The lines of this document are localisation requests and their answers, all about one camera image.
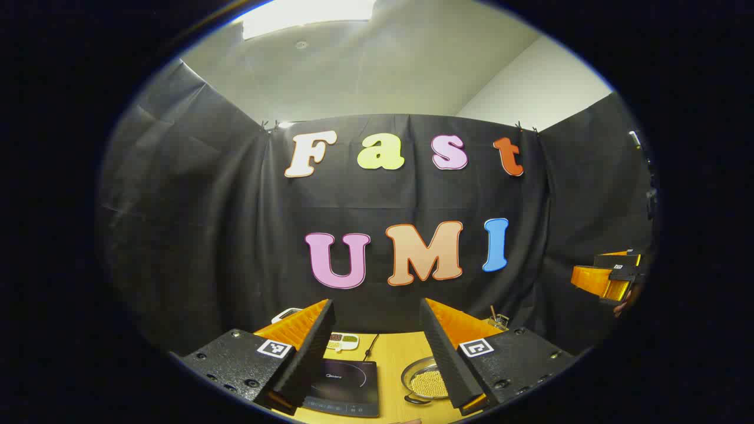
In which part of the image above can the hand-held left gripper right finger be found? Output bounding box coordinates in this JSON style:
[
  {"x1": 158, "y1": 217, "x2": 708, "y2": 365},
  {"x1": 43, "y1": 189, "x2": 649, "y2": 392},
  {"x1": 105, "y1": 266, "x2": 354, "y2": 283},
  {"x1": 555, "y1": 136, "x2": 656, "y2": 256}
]
[{"x1": 419, "y1": 297, "x2": 575, "y2": 417}]

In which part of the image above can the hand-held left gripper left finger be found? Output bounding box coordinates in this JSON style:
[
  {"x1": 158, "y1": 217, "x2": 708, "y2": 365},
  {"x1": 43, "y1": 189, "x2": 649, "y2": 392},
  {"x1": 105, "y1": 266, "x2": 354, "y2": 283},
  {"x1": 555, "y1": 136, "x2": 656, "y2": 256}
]
[{"x1": 171, "y1": 299, "x2": 336, "y2": 416}]

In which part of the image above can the stainless steel pot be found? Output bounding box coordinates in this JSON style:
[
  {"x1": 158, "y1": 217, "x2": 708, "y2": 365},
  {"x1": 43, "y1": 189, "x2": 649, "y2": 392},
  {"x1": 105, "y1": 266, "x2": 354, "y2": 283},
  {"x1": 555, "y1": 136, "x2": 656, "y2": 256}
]
[{"x1": 401, "y1": 356, "x2": 451, "y2": 406}]

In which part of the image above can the ceiling light panel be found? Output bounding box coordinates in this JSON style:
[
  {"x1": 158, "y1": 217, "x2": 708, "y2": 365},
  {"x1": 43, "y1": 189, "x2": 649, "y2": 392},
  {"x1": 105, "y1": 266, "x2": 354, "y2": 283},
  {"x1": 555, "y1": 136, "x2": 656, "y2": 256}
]
[{"x1": 242, "y1": 0, "x2": 378, "y2": 41}]

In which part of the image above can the white divided bean dish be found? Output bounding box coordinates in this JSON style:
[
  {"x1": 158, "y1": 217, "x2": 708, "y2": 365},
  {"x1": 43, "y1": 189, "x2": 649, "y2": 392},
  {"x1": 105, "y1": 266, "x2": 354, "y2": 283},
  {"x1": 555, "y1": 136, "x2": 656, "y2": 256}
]
[{"x1": 326, "y1": 333, "x2": 360, "y2": 353}]

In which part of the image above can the black induction cooktop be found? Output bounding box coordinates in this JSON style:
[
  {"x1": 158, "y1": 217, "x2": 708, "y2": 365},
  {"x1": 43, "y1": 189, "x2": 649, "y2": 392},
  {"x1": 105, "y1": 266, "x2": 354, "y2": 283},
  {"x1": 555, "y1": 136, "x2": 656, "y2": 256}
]
[{"x1": 303, "y1": 359, "x2": 381, "y2": 419}]

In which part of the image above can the pile of yellow soybeans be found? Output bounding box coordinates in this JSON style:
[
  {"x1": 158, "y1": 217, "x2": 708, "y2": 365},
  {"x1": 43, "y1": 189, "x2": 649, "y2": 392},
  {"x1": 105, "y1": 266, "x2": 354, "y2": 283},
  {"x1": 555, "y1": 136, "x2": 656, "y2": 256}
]
[{"x1": 411, "y1": 370, "x2": 448, "y2": 400}]

